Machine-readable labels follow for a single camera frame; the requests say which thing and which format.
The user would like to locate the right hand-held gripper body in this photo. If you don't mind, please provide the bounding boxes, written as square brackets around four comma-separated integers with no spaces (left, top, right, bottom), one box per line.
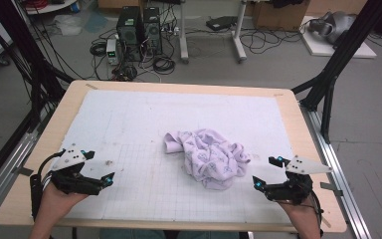
[268,154,334,205]

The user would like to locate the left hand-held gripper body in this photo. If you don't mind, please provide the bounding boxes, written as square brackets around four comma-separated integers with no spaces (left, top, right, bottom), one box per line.
[50,142,103,196]

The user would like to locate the lilac patterned towel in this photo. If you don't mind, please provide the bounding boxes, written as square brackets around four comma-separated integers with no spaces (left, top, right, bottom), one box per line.
[163,128,252,191]

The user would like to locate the person's left hand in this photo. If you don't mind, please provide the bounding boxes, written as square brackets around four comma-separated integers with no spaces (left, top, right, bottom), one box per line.
[41,183,90,217]

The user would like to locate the person's right hand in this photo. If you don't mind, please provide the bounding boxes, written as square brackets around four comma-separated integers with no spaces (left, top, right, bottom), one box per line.
[277,195,322,227]

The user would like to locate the white foam mat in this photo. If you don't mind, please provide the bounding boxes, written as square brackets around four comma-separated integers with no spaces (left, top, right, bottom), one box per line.
[56,89,294,224]

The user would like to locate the white power supply unit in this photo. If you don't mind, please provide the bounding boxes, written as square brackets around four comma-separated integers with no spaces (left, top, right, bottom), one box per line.
[105,38,121,66]

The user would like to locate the white platform board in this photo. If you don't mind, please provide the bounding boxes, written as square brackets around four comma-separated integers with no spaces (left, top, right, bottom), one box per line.
[299,15,378,60]

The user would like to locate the black computer tower green label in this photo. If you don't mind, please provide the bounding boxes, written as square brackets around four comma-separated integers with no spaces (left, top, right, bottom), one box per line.
[115,5,144,63]

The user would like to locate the white table leg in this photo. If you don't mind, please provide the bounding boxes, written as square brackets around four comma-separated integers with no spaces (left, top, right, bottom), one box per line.
[231,0,249,65]
[178,0,190,65]

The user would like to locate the clear plastic bag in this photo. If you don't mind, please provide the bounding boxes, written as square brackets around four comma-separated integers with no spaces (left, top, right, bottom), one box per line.
[53,14,83,37]

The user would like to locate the black computer tower with fan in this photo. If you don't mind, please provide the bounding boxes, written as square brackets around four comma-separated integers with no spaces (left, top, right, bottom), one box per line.
[141,6,164,56]

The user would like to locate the cardboard box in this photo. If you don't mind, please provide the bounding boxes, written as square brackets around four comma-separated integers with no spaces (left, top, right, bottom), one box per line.
[253,0,310,32]

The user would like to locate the grey rounded device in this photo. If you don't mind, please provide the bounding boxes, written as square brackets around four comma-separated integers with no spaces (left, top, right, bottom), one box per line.
[307,11,358,45]

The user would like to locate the flat black device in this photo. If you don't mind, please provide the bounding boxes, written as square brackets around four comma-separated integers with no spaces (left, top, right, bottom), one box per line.
[205,15,239,32]

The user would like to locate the white round table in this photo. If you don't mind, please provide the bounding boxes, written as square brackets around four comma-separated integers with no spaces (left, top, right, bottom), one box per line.
[24,0,78,16]

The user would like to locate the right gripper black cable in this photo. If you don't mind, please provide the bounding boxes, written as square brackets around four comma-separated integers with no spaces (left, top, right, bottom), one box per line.
[306,190,325,235]

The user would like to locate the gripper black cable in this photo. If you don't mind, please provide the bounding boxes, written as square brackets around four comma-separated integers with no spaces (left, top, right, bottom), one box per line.
[29,149,67,222]
[306,190,325,235]

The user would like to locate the grey metal bracket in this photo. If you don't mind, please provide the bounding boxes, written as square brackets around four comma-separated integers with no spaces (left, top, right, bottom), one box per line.
[319,181,344,197]
[17,166,35,177]

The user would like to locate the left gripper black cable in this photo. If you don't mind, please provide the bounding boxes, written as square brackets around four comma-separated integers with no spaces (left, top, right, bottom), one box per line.
[29,149,67,222]

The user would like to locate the aluminium rail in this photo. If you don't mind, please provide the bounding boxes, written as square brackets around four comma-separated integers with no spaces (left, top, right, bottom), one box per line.
[0,130,45,222]
[299,104,373,239]

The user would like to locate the coiled black cable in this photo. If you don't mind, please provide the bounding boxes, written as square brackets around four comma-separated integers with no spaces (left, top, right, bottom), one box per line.
[152,56,177,76]
[90,41,108,57]

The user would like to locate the loose black floor cables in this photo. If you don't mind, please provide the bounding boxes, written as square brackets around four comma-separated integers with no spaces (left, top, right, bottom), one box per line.
[239,29,303,55]

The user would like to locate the black metal frame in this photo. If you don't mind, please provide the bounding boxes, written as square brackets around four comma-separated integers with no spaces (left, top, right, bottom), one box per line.
[0,0,76,140]
[290,0,382,144]

